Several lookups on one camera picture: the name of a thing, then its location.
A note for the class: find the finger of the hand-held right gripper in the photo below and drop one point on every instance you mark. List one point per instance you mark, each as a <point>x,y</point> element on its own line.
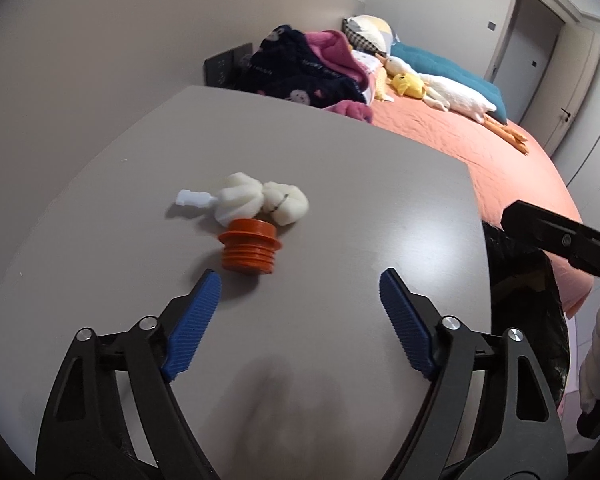
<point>555,232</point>

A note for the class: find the pale yellow plush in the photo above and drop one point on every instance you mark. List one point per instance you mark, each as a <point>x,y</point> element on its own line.
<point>381,85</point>

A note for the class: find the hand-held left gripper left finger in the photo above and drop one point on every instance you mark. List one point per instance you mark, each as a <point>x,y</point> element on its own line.
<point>192,330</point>

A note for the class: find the white goose plush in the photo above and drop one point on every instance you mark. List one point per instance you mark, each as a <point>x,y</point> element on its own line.
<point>455,95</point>

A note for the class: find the teal pillow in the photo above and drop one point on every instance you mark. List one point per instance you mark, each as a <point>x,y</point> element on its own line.
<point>445,67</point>

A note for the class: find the navy printed blanket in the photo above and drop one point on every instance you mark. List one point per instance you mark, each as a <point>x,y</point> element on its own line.
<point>290,70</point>

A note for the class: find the bed with orange bedspread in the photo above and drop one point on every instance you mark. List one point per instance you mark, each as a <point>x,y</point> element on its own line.
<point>480,135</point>

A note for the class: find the yellow duck plush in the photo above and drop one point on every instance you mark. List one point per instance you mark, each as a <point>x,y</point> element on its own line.
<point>409,85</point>

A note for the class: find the black trash bag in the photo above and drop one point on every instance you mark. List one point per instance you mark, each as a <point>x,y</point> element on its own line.
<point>535,300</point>

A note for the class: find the white twisted plastic piece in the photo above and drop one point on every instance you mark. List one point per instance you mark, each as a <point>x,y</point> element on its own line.
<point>260,200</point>

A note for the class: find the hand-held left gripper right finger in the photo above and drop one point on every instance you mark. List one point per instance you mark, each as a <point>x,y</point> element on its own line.
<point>407,325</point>

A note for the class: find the orange threaded cap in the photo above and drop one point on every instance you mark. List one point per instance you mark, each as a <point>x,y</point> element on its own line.
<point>247,250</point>

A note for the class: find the pink fleece blanket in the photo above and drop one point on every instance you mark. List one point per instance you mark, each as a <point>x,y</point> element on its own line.
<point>335,50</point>

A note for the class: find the checkered pillow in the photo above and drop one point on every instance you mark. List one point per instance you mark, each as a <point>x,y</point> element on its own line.
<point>367,32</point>

